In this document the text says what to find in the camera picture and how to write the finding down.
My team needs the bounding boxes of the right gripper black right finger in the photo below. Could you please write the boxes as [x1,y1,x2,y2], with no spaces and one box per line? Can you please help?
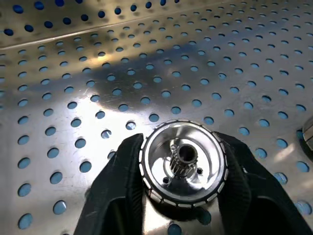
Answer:
[212,131,313,235]

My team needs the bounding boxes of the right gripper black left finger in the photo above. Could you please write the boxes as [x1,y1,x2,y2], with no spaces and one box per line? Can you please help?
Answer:
[73,133,147,235]

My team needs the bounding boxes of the shiny metal gear hub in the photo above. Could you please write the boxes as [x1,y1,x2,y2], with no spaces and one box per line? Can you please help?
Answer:
[138,118,228,209]

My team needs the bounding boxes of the perforated metal tray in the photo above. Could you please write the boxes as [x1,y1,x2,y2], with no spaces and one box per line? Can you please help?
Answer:
[0,0,313,235]

